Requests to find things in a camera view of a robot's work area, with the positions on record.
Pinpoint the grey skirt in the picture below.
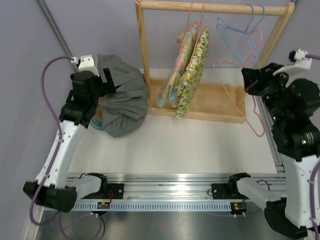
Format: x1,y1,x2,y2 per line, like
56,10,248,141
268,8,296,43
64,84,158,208
97,54,149,138

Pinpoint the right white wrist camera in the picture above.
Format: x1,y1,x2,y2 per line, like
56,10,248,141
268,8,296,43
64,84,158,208
272,49,312,77

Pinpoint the blue wire hanger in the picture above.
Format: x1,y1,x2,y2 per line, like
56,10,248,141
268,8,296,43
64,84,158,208
216,4,258,66
244,4,266,63

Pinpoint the lemon print skirt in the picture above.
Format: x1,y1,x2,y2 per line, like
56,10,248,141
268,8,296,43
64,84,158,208
169,28,210,119

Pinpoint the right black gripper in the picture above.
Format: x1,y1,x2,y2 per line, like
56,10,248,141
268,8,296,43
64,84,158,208
242,63,291,125

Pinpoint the teal plastic basin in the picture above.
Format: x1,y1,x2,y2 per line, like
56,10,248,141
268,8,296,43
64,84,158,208
90,116,104,131

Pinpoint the pink wire hanger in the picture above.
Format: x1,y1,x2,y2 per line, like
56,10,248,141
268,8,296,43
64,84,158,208
189,2,207,63
174,2,194,76
212,29,266,138

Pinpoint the wooden clothes rack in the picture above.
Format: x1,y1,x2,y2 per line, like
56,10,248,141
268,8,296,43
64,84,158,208
135,0,295,124

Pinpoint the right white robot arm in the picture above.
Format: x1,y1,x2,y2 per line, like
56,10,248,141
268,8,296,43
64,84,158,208
223,63,320,240

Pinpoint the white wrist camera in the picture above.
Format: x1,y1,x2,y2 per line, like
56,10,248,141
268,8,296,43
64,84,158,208
70,55,100,77
272,49,312,77

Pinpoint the pastel floral skirt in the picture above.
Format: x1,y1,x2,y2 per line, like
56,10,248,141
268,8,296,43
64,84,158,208
156,22,199,108

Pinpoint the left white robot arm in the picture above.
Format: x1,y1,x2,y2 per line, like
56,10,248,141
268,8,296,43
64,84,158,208
23,67,124,213

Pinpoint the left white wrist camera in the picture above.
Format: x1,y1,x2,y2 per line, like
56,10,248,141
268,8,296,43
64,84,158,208
70,55,100,77

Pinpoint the aluminium rail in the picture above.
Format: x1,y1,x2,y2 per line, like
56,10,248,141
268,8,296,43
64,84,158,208
42,172,288,213

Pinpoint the tan skirt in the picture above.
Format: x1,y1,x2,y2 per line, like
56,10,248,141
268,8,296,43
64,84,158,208
94,103,102,122

